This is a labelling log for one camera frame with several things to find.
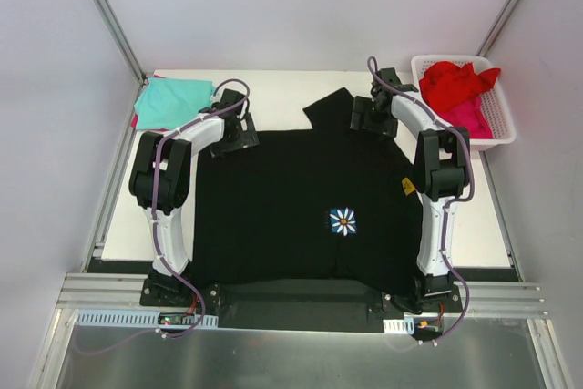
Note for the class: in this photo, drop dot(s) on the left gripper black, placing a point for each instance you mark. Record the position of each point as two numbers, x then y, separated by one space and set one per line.
238 141

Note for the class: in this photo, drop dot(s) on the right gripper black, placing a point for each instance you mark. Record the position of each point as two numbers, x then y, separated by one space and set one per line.
371 120

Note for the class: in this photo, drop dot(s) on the black t-shirt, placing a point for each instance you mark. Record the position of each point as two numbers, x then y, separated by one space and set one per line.
322 203

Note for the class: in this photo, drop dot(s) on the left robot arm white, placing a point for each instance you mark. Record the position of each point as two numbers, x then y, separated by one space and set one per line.
161 172

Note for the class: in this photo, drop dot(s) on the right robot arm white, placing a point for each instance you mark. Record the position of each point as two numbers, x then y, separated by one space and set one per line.
442 170

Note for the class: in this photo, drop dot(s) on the red t-shirt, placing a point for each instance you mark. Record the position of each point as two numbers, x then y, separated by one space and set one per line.
446 85

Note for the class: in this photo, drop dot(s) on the folded teal t-shirt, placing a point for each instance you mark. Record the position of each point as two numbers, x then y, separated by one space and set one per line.
182 99

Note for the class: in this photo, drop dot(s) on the magenta t-shirt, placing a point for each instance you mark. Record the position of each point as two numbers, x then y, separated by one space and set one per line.
469 115

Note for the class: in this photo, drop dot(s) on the white plastic basket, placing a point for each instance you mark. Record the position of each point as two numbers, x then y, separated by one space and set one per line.
494 105

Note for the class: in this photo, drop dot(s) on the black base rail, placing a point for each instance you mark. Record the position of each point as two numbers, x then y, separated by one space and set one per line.
332 305

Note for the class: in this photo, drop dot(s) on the right aluminium frame post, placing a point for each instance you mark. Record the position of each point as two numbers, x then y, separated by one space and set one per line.
497 28

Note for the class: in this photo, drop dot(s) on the aluminium frame post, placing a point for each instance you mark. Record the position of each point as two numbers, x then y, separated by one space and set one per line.
115 29
497 28

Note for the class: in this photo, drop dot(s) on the left aluminium frame post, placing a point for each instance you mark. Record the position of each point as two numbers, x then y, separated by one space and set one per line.
115 29

